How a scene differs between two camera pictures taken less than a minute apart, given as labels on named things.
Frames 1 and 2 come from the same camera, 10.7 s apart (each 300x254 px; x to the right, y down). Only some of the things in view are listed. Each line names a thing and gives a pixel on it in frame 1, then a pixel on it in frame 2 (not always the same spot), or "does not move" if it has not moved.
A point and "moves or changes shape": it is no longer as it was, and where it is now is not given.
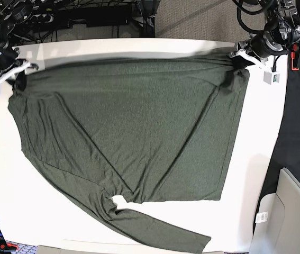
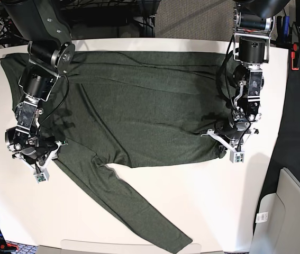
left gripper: x=3 y=63 to x=35 y=151
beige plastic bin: x=287 y=220 does not move
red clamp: x=293 y=57 does not move
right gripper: x=257 y=47 to x=234 y=134
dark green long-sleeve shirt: x=150 y=129 moves or changes shape
